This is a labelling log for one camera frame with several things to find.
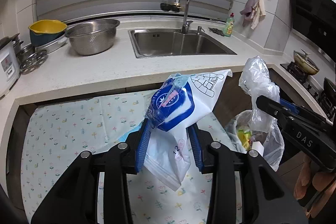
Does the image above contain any white blue plastic bag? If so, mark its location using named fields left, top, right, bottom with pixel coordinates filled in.
left=144, top=69, right=232, bottom=191

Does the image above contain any clear plastic bag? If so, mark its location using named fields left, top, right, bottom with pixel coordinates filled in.
left=239, top=56, right=280, bottom=133

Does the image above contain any trash bin with plastic liner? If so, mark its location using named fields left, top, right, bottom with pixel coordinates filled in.
left=224, top=110, right=285, bottom=171

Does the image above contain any chrome kitchen faucet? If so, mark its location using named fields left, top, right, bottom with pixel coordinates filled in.
left=160, top=0, right=193, bottom=34

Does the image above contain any person's right hand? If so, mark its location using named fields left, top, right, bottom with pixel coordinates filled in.
left=294, top=155, right=335, bottom=215

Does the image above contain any black gas stove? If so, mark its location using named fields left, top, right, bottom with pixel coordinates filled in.
left=281, top=61, right=335, bottom=121

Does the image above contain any black wok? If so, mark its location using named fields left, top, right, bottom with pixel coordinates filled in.
left=323, top=77, right=336, bottom=100

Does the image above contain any beige pan with glass lid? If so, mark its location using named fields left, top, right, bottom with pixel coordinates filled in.
left=293, top=50, right=319, bottom=75

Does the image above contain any yellow green snack wrapper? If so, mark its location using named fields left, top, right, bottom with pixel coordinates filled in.
left=237, top=126, right=252, bottom=151

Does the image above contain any floral light blue tablecloth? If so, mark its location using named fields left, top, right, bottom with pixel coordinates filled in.
left=20, top=89, right=244, bottom=224

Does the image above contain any black range hood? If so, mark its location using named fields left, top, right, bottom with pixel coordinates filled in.
left=291, top=0, right=335, bottom=61

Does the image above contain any stainless steel sink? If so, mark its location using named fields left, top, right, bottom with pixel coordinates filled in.
left=128, top=29, right=236, bottom=58

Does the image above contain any beige hanging cloth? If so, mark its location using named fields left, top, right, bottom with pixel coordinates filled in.
left=251, top=0, right=266, bottom=30

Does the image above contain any dark scouring pad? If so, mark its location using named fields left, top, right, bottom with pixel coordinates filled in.
left=209, top=27, right=224, bottom=36

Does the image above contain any soap dispenser pump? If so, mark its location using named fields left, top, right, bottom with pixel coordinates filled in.
left=197, top=26, right=205, bottom=35

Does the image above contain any green dish soap bottle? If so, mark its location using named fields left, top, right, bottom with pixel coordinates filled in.
left=223, top=12, right=235, bottom=37

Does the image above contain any purple hanging cloth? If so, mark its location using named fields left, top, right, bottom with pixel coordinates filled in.
left=240, top=0, right=258, bottom=27

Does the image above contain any stainless steel colander bowl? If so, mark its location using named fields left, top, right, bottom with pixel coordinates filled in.
left=65, top=19, right=120, bottom=56

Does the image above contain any round steel steamer rack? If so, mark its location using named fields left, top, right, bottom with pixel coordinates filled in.
left=20, top=50, right=48, bottom=75

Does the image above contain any yellow blue mixing bowl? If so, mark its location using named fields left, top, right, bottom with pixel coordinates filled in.
left=29, top=19, right=68, bottom=47

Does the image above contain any white rice cooker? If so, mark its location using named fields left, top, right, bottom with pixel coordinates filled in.
left=0, top=37, right=20, bottom=98

